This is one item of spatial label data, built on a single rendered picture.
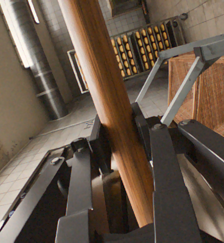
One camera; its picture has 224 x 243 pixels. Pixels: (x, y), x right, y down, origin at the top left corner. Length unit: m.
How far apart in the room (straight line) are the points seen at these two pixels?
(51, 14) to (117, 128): 5.38
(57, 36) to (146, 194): 5.26
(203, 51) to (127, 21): 4.72
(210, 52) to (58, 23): 5.01
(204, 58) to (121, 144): 0.44
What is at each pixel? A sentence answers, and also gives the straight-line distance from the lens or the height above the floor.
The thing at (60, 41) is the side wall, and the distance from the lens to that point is 5.34.
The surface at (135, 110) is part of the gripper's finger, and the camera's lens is 0.17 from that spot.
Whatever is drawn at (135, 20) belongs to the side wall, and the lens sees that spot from 5.25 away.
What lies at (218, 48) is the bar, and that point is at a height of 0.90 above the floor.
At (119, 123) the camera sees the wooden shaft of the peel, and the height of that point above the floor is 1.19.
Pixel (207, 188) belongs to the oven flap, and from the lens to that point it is 0.90.
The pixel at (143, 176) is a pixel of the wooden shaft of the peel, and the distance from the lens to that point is 0.18.
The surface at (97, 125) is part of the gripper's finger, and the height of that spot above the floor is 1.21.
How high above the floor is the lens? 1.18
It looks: 6 degrees up
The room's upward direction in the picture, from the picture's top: 107 degrees counter-clockwise
